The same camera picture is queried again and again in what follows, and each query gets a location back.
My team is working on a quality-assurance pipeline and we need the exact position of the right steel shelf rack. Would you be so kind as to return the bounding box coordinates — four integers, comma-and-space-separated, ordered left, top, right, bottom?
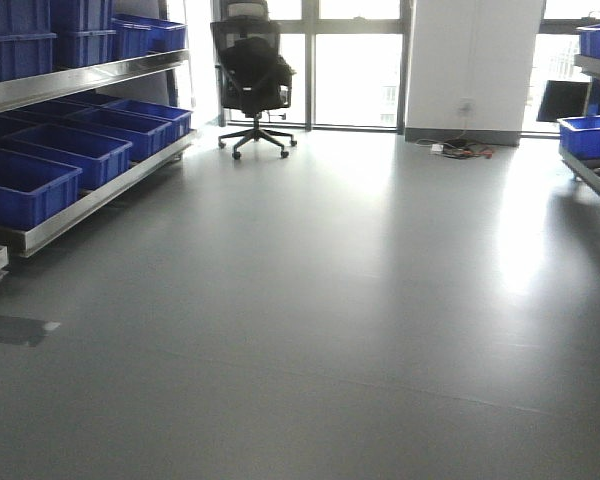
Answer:
559, 54, 600, 197

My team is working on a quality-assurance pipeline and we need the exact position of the steel shelf rack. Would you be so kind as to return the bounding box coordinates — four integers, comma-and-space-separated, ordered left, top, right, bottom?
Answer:
559, 54, 600, 197
0, 49, 193, 257

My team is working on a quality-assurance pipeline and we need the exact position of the left steel shelf rack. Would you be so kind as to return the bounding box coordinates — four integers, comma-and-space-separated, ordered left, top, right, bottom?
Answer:
0, 49, 193, 257

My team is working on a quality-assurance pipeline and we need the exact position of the black office chair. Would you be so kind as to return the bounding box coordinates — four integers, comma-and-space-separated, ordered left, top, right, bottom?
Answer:
210, 1, 297, 160

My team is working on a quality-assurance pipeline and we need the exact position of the blue bin lower front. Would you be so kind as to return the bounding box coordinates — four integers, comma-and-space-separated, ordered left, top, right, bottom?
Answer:
0, 148, 82, 231

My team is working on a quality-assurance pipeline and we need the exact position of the black monitor panel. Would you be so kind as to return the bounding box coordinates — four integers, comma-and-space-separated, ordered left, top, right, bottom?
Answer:
536, 80, 589, 123

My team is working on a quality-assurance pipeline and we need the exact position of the blue crate upper middle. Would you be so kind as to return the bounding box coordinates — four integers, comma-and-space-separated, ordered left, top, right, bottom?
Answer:
50, 0, 116, 68

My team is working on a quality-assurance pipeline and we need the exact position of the blue crate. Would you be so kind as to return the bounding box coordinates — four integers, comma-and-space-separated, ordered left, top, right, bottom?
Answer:
50, 0, 116, 68
0, 0, 56, 82

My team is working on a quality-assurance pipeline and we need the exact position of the blue bin right lower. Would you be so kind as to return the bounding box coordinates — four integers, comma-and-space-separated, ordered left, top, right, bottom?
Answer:
558, 115, 600, 160

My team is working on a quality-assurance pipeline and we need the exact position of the blue crate upper left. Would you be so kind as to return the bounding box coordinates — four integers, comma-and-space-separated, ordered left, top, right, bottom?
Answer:
0, 0, 56, 82

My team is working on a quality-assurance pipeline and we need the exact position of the power strip with cables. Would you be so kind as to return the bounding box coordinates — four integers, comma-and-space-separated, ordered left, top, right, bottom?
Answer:
415, 136, 495, 160

